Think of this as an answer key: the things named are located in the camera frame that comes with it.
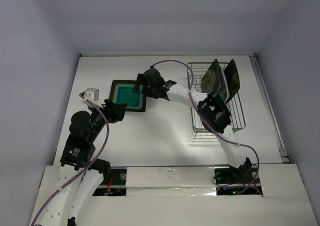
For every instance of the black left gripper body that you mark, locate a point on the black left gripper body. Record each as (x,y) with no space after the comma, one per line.
(111,115)

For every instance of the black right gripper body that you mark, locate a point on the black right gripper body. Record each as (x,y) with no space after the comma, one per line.
(146,85)

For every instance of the square teal black plate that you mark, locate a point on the square teal black plate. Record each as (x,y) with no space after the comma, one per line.
(121,92)

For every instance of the black white floral square plate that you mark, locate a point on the black white floral square plate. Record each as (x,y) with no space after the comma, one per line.
(212,79)

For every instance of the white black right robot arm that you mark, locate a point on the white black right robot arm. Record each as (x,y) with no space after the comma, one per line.
(238,162)

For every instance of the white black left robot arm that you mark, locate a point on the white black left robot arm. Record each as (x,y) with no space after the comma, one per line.
(80,171)

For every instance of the light green round plate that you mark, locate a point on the light green round plate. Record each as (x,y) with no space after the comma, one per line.
(224,93)

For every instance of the white foil covered front board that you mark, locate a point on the white foil covered front board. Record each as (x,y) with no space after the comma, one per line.
(170,182)

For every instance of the black floral rear plate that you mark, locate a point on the black floral rear plate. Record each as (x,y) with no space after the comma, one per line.
(232,78)

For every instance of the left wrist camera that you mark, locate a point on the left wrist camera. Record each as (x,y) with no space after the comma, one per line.
(92,94)

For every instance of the black wire dish rack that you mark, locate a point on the black wire dish rack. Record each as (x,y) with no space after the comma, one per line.
(210,106)

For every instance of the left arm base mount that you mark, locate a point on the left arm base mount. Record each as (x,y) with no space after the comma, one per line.
(116,186)

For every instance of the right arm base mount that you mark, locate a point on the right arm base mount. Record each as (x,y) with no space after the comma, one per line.
(227,185)

